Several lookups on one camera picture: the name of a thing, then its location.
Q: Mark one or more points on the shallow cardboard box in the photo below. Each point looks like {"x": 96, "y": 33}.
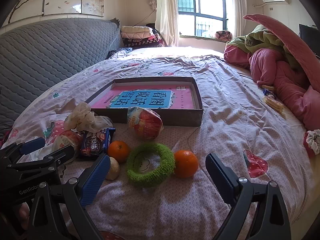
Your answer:
{"x": 160, "y": 116}

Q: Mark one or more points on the orange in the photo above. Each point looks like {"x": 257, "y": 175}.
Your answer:
{"x": 186, "y": 163}
{"x": 118, "y": 152}

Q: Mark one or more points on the dark patterned cloth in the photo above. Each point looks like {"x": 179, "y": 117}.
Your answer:
{"x": 120, "y": 52}

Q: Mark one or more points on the red and white scrunchie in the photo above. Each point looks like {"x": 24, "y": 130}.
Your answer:
{"x": 312, "y": 143}

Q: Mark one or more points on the pink quilt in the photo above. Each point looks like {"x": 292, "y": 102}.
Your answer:
{"x": 282, "y": 75}

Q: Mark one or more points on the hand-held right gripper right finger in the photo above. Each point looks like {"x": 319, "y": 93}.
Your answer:
{"x": 220, "y": 175}

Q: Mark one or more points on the grey quilted headboard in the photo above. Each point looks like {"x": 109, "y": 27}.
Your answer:
{"x": 50, "y": 55}

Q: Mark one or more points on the black framed window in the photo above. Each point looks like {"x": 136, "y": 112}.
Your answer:
{"x": 200, "y": 12}

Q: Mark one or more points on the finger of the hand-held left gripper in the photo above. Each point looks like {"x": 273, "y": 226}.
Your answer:
{"x": 52, "y": 158}
{"x": 32, "y": 145}

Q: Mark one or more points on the black television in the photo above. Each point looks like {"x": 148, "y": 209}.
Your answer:
{"x": 310, "y": 38}

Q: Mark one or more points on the tan walnut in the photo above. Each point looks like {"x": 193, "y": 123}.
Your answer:
{"x": 113, "y": 168}

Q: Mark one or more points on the blue snack packet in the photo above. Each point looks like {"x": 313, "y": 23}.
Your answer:
{"x": 268, "y": 93}

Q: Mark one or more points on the floral printed bed sheet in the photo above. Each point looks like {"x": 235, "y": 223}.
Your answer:
{"x": 230, "y": 130}

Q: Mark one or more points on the small yellow snack packet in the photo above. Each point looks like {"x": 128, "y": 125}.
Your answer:
{"x": 267, "y": 87}

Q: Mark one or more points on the dark cookie packet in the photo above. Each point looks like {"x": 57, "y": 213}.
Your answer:
{"x": 95, "y": 143}

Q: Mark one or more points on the green blanket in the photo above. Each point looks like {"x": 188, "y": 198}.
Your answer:
{"x": 265, "y": 40}

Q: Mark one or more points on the yellow biscuit packet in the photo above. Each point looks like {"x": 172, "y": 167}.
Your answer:
{"x": 275, "y": 105}

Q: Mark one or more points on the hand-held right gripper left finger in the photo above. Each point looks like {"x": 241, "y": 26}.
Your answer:
{"x": 96, "y": 177}

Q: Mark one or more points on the red snack ball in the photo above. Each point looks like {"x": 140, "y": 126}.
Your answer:
{"x": 146, "y": 123}
{"x": 67, "y": 140}

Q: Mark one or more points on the folded patterned blanket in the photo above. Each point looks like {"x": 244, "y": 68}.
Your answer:
{"x": 223, "y": 35}

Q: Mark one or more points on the stack of folded blankets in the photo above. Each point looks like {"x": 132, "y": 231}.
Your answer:
{"x": 140, "y": 35}

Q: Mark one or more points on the cream curtain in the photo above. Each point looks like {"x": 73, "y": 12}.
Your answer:
{"x": 166, "y": 12}
{"x": 238, "y": 5}

